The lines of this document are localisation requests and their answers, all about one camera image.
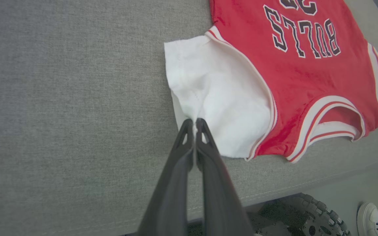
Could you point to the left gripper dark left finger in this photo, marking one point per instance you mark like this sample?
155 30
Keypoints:
172 183

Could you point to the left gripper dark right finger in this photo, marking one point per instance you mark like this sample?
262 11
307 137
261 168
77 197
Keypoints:
218 190

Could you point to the red and white Bulls jersey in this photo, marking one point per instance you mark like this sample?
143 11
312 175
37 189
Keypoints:
294 78

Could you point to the robot base black wheel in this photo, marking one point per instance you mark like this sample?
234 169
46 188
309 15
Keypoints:
300 216

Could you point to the grey fabric sofa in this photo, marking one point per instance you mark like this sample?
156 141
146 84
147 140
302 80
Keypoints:
61 114

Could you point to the white sneaker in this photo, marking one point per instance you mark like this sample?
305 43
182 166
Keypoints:
371 221

